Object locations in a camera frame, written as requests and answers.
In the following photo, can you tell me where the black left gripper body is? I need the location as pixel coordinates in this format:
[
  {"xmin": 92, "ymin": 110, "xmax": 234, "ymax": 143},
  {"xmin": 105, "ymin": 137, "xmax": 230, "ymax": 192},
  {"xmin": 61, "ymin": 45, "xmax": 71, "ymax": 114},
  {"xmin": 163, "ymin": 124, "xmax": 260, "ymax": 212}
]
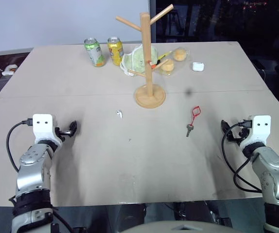
[{"xmin": 54, "ymin": 126, "xmax": 72, "ymax": 142}]

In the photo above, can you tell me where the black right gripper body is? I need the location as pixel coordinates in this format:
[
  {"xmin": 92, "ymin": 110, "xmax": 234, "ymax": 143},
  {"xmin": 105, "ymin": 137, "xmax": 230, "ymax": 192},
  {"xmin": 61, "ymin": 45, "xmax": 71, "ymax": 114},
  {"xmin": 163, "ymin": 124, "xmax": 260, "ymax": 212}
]
[{"xmin": 227, "ymin": 119, "xmax": 253, "ymax": 146}]

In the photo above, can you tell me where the white earbud charging case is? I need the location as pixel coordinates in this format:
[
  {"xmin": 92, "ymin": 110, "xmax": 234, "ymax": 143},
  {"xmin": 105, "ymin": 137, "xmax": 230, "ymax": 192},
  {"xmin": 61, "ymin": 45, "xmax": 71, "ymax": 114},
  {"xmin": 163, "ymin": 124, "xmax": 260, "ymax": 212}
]
[{"xmin": 192, "ymin": 62, "xmax": 206, "ymax": 72}]

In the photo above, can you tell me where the clear plastic pastry package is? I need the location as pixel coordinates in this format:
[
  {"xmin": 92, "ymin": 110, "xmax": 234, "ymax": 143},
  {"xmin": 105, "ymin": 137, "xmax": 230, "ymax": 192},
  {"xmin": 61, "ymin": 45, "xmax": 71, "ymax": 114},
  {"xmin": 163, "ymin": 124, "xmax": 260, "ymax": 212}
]
[{"xmin": 157, "ymin": 47, "xmax": 192, "ymax": 77}]

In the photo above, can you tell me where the green drink can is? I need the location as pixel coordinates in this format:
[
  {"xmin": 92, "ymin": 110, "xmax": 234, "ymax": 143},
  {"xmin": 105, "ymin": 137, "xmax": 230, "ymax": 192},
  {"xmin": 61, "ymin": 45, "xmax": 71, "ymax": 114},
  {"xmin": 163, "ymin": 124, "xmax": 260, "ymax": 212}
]
[{"xmin": 84, "ymin": 37, "xmax": 106, "ymax": 68}]

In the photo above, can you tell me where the round yellow pastry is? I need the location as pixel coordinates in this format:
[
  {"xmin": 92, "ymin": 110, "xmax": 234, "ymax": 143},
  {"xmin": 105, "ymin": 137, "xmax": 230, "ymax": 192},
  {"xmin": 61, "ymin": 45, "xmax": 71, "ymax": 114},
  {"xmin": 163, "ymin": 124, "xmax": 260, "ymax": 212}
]
[
  {"xmin": 160, "ymin": 59, "xmax": 175, "ymax": 72},
  {"xmin": 173, "ymin": 48, "xmax": 188, "ymax": 62}
]

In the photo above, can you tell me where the yellow drink can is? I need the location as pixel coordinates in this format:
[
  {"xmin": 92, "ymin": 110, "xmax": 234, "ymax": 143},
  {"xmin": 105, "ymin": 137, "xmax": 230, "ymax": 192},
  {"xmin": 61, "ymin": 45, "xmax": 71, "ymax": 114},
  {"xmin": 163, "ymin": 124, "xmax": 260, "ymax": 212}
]
[{"xmin": 106, "ymin": 36, "xmax": 124, "ymax": 67}]

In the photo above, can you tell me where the yellow and black marker pen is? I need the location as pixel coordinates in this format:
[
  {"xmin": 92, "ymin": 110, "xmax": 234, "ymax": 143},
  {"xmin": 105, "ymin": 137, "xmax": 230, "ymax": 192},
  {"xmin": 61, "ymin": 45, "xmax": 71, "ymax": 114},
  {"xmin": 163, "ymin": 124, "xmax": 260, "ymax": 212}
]
[{"xmin": 157, "ymin": 50, "xmax": 174, "ymax": 62}]

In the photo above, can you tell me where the wooden tree-shaped hanger stand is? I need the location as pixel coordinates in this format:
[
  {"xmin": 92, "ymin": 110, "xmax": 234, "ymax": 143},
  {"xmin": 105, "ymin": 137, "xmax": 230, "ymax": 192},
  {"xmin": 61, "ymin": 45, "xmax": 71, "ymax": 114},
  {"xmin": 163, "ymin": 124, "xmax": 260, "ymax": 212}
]
[{"xmin": 115, "ymin": 4, "xmax": 175, "ymax": 109}]

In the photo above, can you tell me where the grey robot torso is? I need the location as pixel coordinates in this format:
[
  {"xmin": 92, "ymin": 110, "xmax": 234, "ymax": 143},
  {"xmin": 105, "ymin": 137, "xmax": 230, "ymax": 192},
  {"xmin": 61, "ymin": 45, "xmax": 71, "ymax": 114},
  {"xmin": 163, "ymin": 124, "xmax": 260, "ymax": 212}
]
[{"xmin": 121, "ymin": 219, "xmax": 240, "ymax": 233}]

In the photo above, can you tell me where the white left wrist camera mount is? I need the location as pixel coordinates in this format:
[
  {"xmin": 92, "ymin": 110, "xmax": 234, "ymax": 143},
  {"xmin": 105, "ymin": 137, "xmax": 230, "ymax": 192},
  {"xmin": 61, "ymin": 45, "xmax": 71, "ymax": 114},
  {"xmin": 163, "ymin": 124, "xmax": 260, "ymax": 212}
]
[{"xmin": 32, "ymin": 113, "xmax": 64, "ymax": 151}]

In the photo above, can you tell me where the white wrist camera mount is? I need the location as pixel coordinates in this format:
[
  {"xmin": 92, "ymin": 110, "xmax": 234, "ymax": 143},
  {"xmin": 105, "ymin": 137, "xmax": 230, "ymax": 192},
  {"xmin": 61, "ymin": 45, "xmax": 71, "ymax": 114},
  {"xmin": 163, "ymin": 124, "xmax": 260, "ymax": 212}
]
[
  {"xmin": 239, "ymin": 115, "xmax": 272, "ymax": 149},
  {"xmin": 32, "ymin": 113, "xmax": 64, "ymax": 151}
]

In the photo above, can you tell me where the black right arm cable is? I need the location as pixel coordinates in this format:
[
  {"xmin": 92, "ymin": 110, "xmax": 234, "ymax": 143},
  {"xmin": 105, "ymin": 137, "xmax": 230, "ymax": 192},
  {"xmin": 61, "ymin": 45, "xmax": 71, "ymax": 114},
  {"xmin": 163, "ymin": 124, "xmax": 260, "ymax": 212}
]
[{"xmin": 221, "ymin": 120, "xmax": 263, "ymax": 194}]

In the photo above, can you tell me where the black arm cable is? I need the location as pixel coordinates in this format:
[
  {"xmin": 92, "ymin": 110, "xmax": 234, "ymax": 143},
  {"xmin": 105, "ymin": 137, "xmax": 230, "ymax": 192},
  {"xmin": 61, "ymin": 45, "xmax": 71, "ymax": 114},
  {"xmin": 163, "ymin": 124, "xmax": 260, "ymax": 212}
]
[
  {"xmin": 6, "ymin": 118, "xmax": 34, "ymax": 173},
  {"xmin": 221, "ymin": 120, "xmax": 263, "ymax": 194}
]

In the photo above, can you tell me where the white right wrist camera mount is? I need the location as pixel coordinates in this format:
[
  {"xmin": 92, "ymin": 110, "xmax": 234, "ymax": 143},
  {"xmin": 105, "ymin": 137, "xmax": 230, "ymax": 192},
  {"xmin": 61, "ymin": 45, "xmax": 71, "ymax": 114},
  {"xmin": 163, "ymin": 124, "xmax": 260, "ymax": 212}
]
[{"xmin": 239, "ymin": 115, "xmax": 272, "ymax": 149}]

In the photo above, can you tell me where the metal key with red strap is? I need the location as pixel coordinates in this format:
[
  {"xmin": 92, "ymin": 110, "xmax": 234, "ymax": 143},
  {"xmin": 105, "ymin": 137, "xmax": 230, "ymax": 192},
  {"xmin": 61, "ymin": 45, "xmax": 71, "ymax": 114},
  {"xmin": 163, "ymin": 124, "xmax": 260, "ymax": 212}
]
[{"xmin": 185, "ymin": 105, "xmax": 202, "ymax": 138}]

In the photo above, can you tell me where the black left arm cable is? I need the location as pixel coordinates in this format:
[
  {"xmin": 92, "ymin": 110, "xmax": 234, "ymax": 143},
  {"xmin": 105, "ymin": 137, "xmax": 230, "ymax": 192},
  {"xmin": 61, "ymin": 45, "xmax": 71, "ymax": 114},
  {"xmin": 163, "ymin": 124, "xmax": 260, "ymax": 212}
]
[{"xmin": 6, "ymin": 118, "xmax": 34, "ymax": 173}]

